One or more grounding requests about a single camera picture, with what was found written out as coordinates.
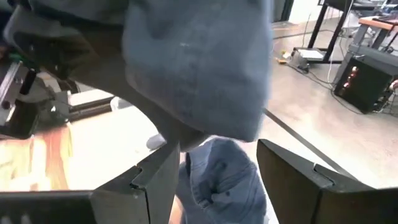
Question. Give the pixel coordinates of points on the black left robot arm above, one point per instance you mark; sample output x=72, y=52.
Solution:
x=18, y=121

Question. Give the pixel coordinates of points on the grey cap with dark lining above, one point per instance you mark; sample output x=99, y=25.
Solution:
x=199, y=77

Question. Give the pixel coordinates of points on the clear plastic bin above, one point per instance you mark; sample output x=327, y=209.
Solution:
x=155, y=142

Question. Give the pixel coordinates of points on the dark blue denim hat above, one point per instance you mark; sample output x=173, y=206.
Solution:
x=224, y=186

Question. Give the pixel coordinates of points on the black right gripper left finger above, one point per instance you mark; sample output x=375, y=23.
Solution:
x=124, y=205

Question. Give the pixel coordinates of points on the black computer tower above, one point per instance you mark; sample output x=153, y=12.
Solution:
x=360, y=84

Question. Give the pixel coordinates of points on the black aluminium table frame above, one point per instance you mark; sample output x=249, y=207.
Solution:
x=90, y=109

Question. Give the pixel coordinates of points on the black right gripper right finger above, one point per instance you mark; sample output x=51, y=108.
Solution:
x=311, y=199

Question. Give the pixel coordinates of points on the black desk legs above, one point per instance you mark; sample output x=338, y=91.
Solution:
x=334, y=31

